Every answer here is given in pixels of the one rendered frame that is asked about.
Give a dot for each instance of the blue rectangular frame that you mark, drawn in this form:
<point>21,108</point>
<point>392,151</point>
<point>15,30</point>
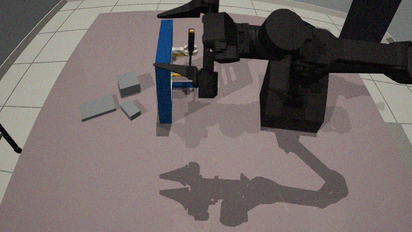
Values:
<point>164,54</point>

